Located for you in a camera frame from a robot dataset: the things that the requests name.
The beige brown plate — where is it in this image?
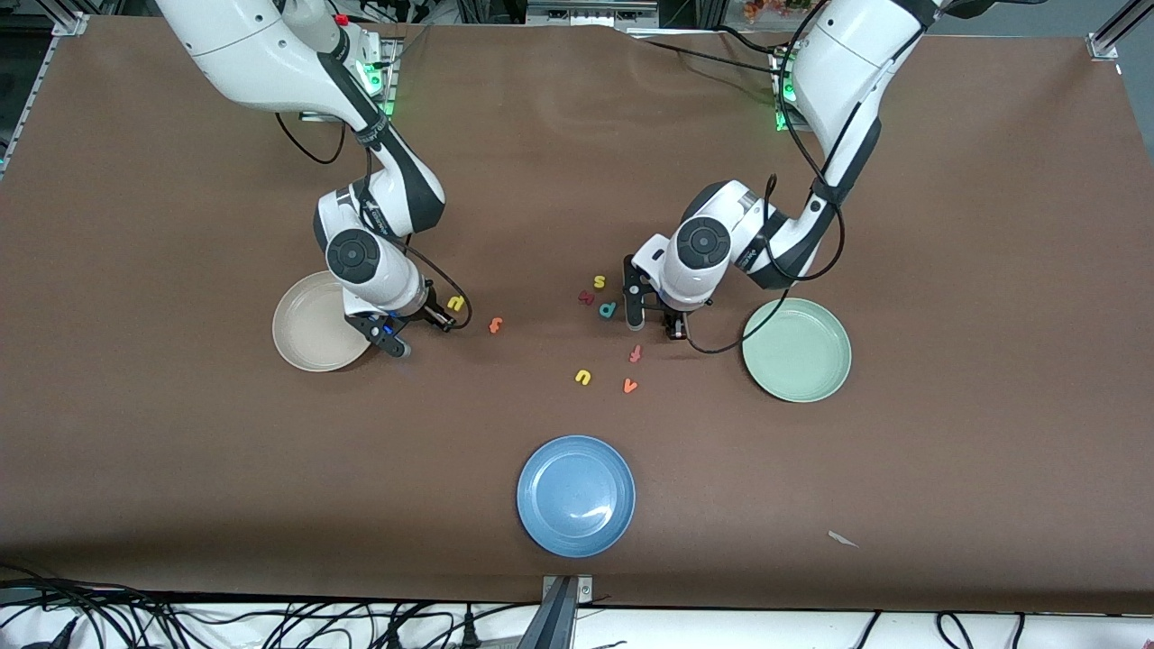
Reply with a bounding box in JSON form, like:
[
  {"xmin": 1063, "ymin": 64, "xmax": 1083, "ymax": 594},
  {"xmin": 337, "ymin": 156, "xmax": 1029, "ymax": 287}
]
[{"xmin": 272, "ymin": 270, "xmax": 380, "ymax": 373}]

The light green plate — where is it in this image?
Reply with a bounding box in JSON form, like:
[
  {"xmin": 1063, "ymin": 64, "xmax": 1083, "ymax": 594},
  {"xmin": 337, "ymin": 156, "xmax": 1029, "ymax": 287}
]
[{"xmin": 742, "ymin": 297, "xmax": 852, "ymax": 403}]

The brown table cover sheet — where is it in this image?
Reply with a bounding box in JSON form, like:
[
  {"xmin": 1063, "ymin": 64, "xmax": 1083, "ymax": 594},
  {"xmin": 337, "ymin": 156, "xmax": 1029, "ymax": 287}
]
[{"xmin": 0, "ymin": 16, "xmax": 1154, "ymax": 614}]

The blue plate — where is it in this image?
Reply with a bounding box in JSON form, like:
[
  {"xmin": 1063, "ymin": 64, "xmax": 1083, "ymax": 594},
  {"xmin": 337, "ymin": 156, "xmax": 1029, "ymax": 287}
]
[{"xmin": 517, "ymin": 435, "xmax": 637, "ymax": 558}]

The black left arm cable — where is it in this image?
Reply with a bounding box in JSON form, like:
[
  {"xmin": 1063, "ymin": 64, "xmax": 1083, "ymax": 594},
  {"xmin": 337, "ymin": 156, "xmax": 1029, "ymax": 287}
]
[{"xmin": 681, "ymin": 0, "xmax": 911, "ymax": 354}]

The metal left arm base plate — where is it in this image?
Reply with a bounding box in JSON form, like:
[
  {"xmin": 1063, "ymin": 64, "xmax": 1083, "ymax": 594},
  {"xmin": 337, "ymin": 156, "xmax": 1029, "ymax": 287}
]
[{"xmin": 771, "ymin": 45, "xmax": 817, "ymax": 134}]

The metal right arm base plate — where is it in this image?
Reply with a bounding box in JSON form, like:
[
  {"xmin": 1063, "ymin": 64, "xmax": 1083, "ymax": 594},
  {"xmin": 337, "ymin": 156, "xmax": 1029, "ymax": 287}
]
[{"xmin": 300, "ymin": 36, "xmax": 399, "ymax": 123}]

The thin black table cable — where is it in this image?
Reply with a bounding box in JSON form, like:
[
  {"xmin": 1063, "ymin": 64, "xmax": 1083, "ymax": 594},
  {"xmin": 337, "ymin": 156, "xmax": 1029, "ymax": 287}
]
[{"xmin": 631, "ymin": 27, "xmax": 790, "ymax": 78}]

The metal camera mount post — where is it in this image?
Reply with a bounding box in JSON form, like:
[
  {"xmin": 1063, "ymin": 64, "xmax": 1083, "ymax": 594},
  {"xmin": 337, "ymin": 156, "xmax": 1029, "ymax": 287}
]
[{"xmin": 518, "ymin": 575, "xmax": 596, "ymax": 649}]

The aluminium frame rail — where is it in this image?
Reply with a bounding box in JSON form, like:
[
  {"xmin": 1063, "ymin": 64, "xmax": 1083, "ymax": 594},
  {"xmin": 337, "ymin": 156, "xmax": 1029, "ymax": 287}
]
[{"xmin": 527, "ymin": 0, "xmax": 659, "ymax": 26}]

